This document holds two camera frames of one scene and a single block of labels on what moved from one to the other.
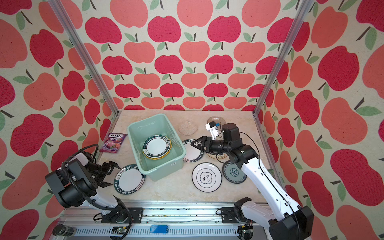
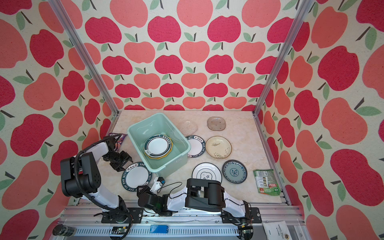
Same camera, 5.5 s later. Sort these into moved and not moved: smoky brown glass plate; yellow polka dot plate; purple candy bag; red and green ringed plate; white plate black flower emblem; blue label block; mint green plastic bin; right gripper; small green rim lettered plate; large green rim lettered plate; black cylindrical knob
Moved: right gripper; small green rim lettered plate; large green rim lettered plate
Not moved: yellow polka dot plate; blue label block; purple candy bag; red and green ringed plate; smoky brown glass plate; black cylindrical knob; white plate black flower emblem; mint green plastic bin
